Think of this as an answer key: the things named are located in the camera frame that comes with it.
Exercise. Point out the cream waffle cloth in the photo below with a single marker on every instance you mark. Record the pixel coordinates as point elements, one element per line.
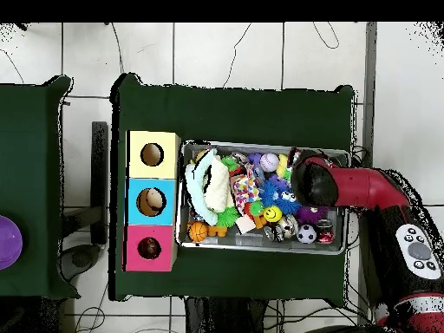
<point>216,187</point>

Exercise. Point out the colourful patterned cloth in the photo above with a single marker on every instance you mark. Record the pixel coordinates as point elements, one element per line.
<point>244,187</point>

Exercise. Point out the mint waffle cloth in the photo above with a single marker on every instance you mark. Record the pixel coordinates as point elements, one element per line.
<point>197,194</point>

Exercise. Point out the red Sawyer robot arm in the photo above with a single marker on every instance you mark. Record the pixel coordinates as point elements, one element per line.
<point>364,187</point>

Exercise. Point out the wooden box with three holes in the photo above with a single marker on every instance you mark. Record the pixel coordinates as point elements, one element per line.
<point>152,138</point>

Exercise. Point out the blue spiky ball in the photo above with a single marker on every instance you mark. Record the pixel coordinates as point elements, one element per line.
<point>272,194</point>

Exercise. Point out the white baseball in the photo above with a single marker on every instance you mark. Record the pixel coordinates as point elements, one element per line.
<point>269,162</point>

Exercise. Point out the small orange basketball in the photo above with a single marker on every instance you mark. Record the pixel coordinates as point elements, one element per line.
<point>198,231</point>

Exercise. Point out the yellow ball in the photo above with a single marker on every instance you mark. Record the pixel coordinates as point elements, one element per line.
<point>272,214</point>

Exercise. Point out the dark green table cloth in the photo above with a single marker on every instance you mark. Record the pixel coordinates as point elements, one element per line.
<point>34,121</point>
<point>260,114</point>

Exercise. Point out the purple spiky googly-eyed toy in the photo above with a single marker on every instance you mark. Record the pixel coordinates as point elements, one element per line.
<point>308,215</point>

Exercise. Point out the small soccer ball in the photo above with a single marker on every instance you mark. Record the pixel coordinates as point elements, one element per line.
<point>306,234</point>

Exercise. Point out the purple plastic bowl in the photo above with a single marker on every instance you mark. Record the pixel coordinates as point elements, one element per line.
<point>8,242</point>

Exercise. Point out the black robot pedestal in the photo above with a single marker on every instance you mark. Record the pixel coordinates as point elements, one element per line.
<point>225,319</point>

